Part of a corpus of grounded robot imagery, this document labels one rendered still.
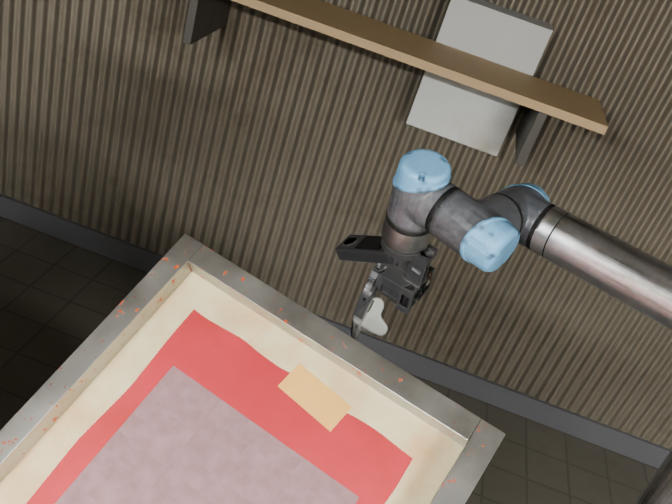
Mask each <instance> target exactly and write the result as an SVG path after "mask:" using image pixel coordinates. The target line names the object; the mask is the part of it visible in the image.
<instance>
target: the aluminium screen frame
mask: <svg viewBox="0 0 672 504"><path fill-rule="evenodd" d="M191 272H193V273H195V274H197V275H198V276H200V277H201V278H203V279H204V280H206V281H207V282H209V283H211V284H212V285H214V286H215V287H217V288H218V289H220V290H221V291H223V292H224V293H226V294H228V295H229V296H231V297H232V298H234V299H235V300H237V301H238V302H240V303H241V304H243V305H245V306H246V307H248V308H249V309H251V310H252V311H254V312H255V313H257V314H258V315H260V316H262V317H263V318H265V319H266V320H268V321H269V322H271V323H272V324H274V325H276V326H277V327H279V328H280V329H282V330H283V331H285V332H286V333H288V334H289V335H291V336H293V337H294V338H296V339H297V340H299V341H300V342H302V343H303V344H305V345H306V346H308V347H310V348H311V349H313V350H314V351H316V352H317V353H319V354H320V355H322V356H323V357H325V358H327V359H328V360H330V361H331V362H333V363H334V364H336V365H337V366H339V367H340V368H342V369H344V370H345V371H347V372H348V373H350V374H351V375H353V376H354V377H356V378H358V379H359V380H361V381H362V382H364V383H365V384H367V385H368V386H370V387H371V388H373V389H375V390H376V391H378V392H379V393H381V394H382V395H384V396H385V397H387V398H388V399H390V400H392V401H393V402H395V403H396V404H398V405H399V406H401V407H402V408H404V409H405V410H407V411H409V412H410V413H412V414H413V415H415V416H416V417H418V418H419V419H421V420H423V421H424V422H426V423H427V424H429V425H430V426H432V427H433V428H435V429H436V430H438V431H440V432H441V433H443V434H444V435H446V436H447V437H449V438H450V439H452V440H453V441H455V442H457V443H458V444H460V445H461V446H463V447H464V448H463V450H462V452H461V453H460V455H459V456H458V458H457V460H456V461H455V463H454V465H453V466H452V468H451V470H450V471H449V473H448V475H447V476H446V478H445V479H444V481H443V483H442V484H441V486H440V488H439V489H438V491H437V493H436V494H435V496H434V498H433V499H432V501H431V502H430V504H465V503H466V501H467V500H468V498H469V496H470V495H471V493H472V491H473V489H474V488H475V486H476V484H477V483H478V481H479V479H480V478H481V476H482V474H483V472H484V471H485V469H486V467H487V466H488V464H489V462H490V460H491V459H492V457H493V455H494V454H495V452H496V450H497V448H498V447H499V445H500V443H501V442H502V440H503V438H504V437H505V433H504V432H502V431H500V430H499V429H497V428H496V427H494V426H492V425H491V424H489V423H488V422H486V421H484V420H483V419H481V418H480V417H478V416H476V415H475V414H473V413H472V412H470V411H468V410H467V409H465V408H464V407H462V406H460V405H459V404H457V403H456V402H454V401H452V400H451V399H449V398H448V397H446V396H444V395H443V394H441V393H440V392H438V391H436V390H435V389H433V388H432V387H430V386H428V385H427V384H425V383H424V382H422V381H420V380H419V379H417V378H416V377H414V376H413V375H411V374H409V373H408V372H406V371H405V370H403V369H401V368H400V367H398V366H397V365H395V364H393V363H392V362H390V361H389V360H387V359H385V358H384V357H382V356H381V355H379V354H377V353H376V352H374V351H373V350H371V349H369V348H368V347H366V346H365V345H363V344H361V343H360V342H358V341H357V340H355V339H353V338H352V337H350V336H349V335H347V334H345V333H344V332H342V331H341V330H339V329H337V328H336V327H334V326H333V325H331V324H329V323H328V322H326V321H325V320H323V319H322V318H320V317H318V316H317V315H315V314H314V313H312V312H310V311H309V310H307V309H306V308H304V307H302V306H301V305H299V304H298V303H296V302H294V301H293V300H291V299H290V298H288V297H286V296H285V295H283V294H282V293H280V292H278V291H277V290H275V289H274V288H272V287H270V286H269V285H267V284H266V283H264V282H262V281H261V280H259V279H258V278H256V277H254V276H253V275H251V274H250V273H248V272H246V271H245V270H243V269H242V268H240V267H238V266H237V265H235V264H234V263H232V262H231V261H229V260H227V259H226V258H224V257H223V256H221V255H219V254H218V253H216V252H215V251H213V250H211V249H210V248H208V247H207V246H205V245H203V244H202V243H200V242H199V241H197V240H195V239H194V238H192V237H191V236H189V235H187V234H184V235H183V236H182V237H181V238H180V240H179V241H178V242H177V243H176V244H175V245H174V246H173V247H172V248H171V249H170V250H169V251H168V252H167V253H166V254H165V255H164V257H163V258H162V259H161V260H160V261H159V262H158V263H157V264H156V265H155V266H154V267H153V268H152V269H151V270H150V271H149V273H148V274H147V275H146V276H145V277H144V278H143V279H142V280H141V281H140V282H139V283H138V284H137V285H136V286H135V287H134V289H133V290H132V291H131V292H130V293H129V294H128V295H127V296H126V297H125V298H124V299H123V300H122V301H121V302H120V303H119V304H118V306H117V307H116V308H115V309H114V310H113V311H112V312H111V313H110V314H109V315H108V316H107V317H106V318H105V319H104V320H103V322H102V323H101V324H100V325H99V326H98V327H97V328H96V329H95V330H94V331H93V332H92V333H91V334H90V335H89V336H88V337H87V339H86V340H85V341H84V342H83V343H82V344H81V345H80V346H79V347H78V348H77V349H76V350H75V351H74V352H73V353H72V355H71V356H70V357H69V358H68V359H67V360H66V361H65V362H64V363H63V364H62V365H61V366H60V367H59V368H58V369H57V370H56V372H55V373H54V374H53V375H52V376H51V377H50V378H49V379H48V380H47V381H46V382H45V383H44V384H43V385H42V386H41V388H40V389H39V390H38V391H37V392H36V393H35V394H34V395H33V396H32V397H31V398H30V399H29V400H28V401H27V402H26V403H25V405H24V406H23V407H22V408H21V409H20V410H19V411H18V412H17V413H16V414H15V415H14V416H13V417H12V418H11V419H10V421H9V422H8V423H7V424H6V425H5V426H4V427H3V428H2V429H1V430H0V483H1V482H2V481H3V480H4V478H5V477H6V476H7V475H8V474H9V473H10V472H11V471H12V470H13V469H14V467H15V466H16V465H17V464H18V463H19V462H20V461H21V460H22V459H23V457H24V456H25V455H26V454H27V453H28V452H29V451H30V450H31V449H32V448H33V446H34V445H35V444H36V443H37V442H38V441H39V440H40V439H41V438H42V436H43V435H44V434H45V433H46V432H47V431H48V430H49V429H50V428H51V427H52V425H53V424H54V423H55V422H56V421H57V420H58V419H59V418H60V417H61V416H62V414H63V413H64V412H65V411H66V410H67V409H68V408H69V407H70V406H71V404H72V403H73V402H74V401H75V400H76V399H77V398H78V397H79V396H80V395H81V393H82V392H83V391H84V390H85V389H86V388H87V387H88V386H89V385H90V384H91V382H92V381H93V380H94V379H95V378H96V377H97V376H98V375H99V374H100V372H101V371H102V370H103V369H104V368H105V367H106V366H107V365H108V364H109V363H110V361H111V360H112V359H113V358H114V357H115V356H116V355H117V354H118V353H119V352H120V350H121V349H122V348H123V347H124V346H125V345H126V344H127V343H128V342H129V340H130V339H131V338H132V337H133V336H134V335H135V334H136V333H137V332H138V331H139V329H140V328H141V327H142V326H143V325H144V324H145V323H146V322H147V321H148V319H149V318H150V317H151V316H152V315H153V314H154V313H155V312H156V311H157V310H158V308H159V307H160V306H161V305H162V304H163V303H164V302H165V301H166V300H167V299H168V297H169V296H170V295H171V294H172V293H173V292H174V291H175V290H176V289H177V287H178V286H179V285H180V284H181V283H182V282H183V281H184V280H185V279H186V278H187V276H188V275H189V274H190V273H191Z"/></svg>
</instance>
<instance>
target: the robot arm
mask: <svg viewBox="0 0 672 504"><path fill-rule="evenodd" d="M450 180H451V166H450V164H449V163H448V162H447V159H446V158H445V157H444V156H443V155H441V154H439V153H437V152H435V151H432V150H428V149H416V150H412V151H410V152H407V153H406V154H405V155H403V156H402V158H401V159H400V161H399V164H398V168H397V171H396V174H395V175H394V177H393V181H392V183H393V185H392V190H391V194H390V198H389V203H388V207H387V211H386V214H385V218H384V222H383V227H382V231H381V235H382V236H372V235H352V234H350V235H349V236H348V237H347V238H345V239H344V240H343V241H342V242H341V243H340V244H339V245H338V246H337V247H336V249H335V251H336V253H337V256H338V258H339V259H340V260H344V261H356V262H368V263H375V264H376V265H375V266H374V267H373V269H372V270H371V272H370V275H369V277H368V280H367V284H366V286H365V288H364V289H363V291H362V293H361V296H360V298H359V300H358V303H357V306H356V309H355V312H354V316H353V320H352V325H351V337H352V338H353V339H355V340H356V339H357V337H358V335H359V333H360V331H361V330H363V331H366V332H369V333H372V334H376V335H379V336H383V335H385V334H386V332H387V330H388V327H387V325H386V323H385V322H384V320H383V318H382V316H381V313H382V311H383V309H384V301H383V300H382V299H381V298H380V297H375V295H376V293H377V292H379V293H381V294H382V295H384V296H385V297H387V298H389V299H390V301H392V302H394V303H395V304H396V307H395V308H397V309H398V310H400V311H402V312H403V313H405V314H407V315H408V313H409V310H410V309H411V308H412V306H413V305H414V304H415V303H416V302H417V301H419V300H420V299H421V298H422V297H423V295H424V294H425V293H426V292H427V290H428V289H429V286H430V283H431V280H432V277H433V274H434V271H435V268H433V267H432V266H430V264H431V261H432V260H433V259H434V258H435V256H436V255H437V252H438V249H437V248H435V247H433V246H431V245H430V244H429V242H430V239H431V236H432V235H433V236H434V237H436V238H437V239H439V240H440V241H441V242H443V243H444V244H445V245H447V246H448V247H449V248H451V249H452V250H454V251H455V252H456V253H458V254H459V255H460V256H461V257H462V258H463V259H464V260H465V261H466V262H468V263H472V264H473V265H475V266H476V267H478V268H479V269H481V270H482V271H484V272H493V271H495V270H497V269H498V268H499V267H500V266H501V265H502V264H503V263H505V262H506V261H507V259H508V258H509V257H510V256H511V254H512V253H513V251H514V250H515V248H516V246H517V244H518V243H519V244H520V245H522V246H524V247H526V248H528V249H529V250H531V251H533V252H535V253H537V254H539V255H540V256H542V257H544V258H546V259H547V260H549V261H551V262H553V263H554V264H556V265H558V266H560V267H561V268H563V269H565V270H567V271H568V272H570V273H572V274H574V275H575V276H577V277H579V278H581V279H582V280H584V281H586V282H588V283H590V284H591V285H593V286H595V287H597V288H598V289H600V290H602V291H604V292H605V293H607V294H609V295H611V296H612V297H614V298H616V299H618V300H619V301H621V302H623V303H625V304H626V305H628V306H630V307H632V308H634V309H635V310H637V311H639V312H641V313H642V314H644V315H646V316H648V317H649V318H651V319H653V320H655V321H656V322H658V323H660V324H662V325H663V326H665V327H667V328H669V329H670V330H672V266H671V265H669V264H667V263H665V262H663V261H662V260H660V259H658V258H656V257H654V256H652V255H650V254H648V253H646V252H644V251H642V250H640V249H639V248H637V247H635V246H633V245H631V244H629V243H627V242H625V241H623V240H621V239H619V238H617V237H616V236H614V235H612V234H610V233H608V232H606V231H604V230H602V229H600V228H598V227H596V226H594V225H593V224H591V223H589V222H587V221H585V220H583V219H581V218H579V217H577V216H575V215H573V214H571V213H570V212H568V211H566V210H564V209H562V208H560V207H558V206H556V205H554V204H552V203H550V199H549V197H548V196H547V194H546V193H545V191H544V190H543V189H542V188H540V187H539V186H537V185H535V184H531V183H522V184H514V185H510V186H508V187H506V188H504V189H502V190H501V191H498V192H496V193H493V194H490V195H488V196H486V197H483V198H480V199H478V200H476V199H474V198H473V197H471V196H470V195H468V194H467V193H465V192H464V191H463V190H461V189H460V188H458V187H457V186H456V185H454V184H453V183H451V182H450ZM376 291H377V292H376ZM635 504H672V449H671V451H670V452H669V454H668V455H667V457H666V458H665V460H664V461H663V463H662V464H661V466H660V467H659V469H658V470H657V472H656V473H655V475H654V476H653V478H652V479H651V480H650V482H649V483H648V485H647V486H646V488H645V489H644V491H643V492H642V494H641V495H640V497H639V498H638V500H637V501H636V503H635Z"/></svg>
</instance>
